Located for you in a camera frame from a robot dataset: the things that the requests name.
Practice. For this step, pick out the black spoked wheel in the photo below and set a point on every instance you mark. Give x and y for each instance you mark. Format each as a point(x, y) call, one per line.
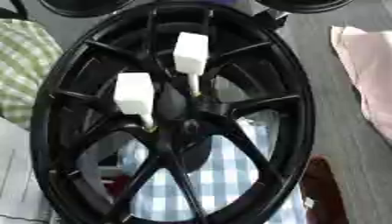
point(168, 145)

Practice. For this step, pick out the black round object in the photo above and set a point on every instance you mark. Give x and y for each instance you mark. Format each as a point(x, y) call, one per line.
point(84, 7)
point(303, 5)

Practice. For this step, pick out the dark red object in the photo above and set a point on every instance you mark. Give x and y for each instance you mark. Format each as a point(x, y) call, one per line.
point(322, 192)

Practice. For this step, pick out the white pin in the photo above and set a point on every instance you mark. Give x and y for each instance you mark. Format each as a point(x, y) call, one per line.
point(133, 94)
point(191, 54)

